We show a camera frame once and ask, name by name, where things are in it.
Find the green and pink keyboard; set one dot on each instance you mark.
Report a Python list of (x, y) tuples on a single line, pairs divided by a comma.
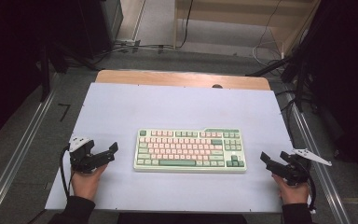
[(189, 151)]

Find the person's right hand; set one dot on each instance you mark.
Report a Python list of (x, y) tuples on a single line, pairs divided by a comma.
[(292, 193)]

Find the black cabinet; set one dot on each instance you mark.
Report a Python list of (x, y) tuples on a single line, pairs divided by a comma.
[(101, 26)]

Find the person's left hand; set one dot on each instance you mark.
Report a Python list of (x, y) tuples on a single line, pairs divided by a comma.
[(85, 183)]

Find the black metal stand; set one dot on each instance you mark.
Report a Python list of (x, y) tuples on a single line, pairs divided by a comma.
[(45, 74), (295, 77)]

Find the light wooden shelf frame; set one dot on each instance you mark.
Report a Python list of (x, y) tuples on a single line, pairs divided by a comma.
[(245, 18)]

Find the white table cover board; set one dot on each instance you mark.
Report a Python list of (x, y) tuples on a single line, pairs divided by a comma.
[(180, 105)]

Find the aluminium floor rail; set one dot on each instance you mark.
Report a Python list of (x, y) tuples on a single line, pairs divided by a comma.
[(320, 174), (15, 155)]

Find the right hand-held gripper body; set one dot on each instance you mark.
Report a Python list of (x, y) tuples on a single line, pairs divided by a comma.
[(298, 168)]

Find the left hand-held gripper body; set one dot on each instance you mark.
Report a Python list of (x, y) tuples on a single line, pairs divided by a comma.
[(82, 157)]

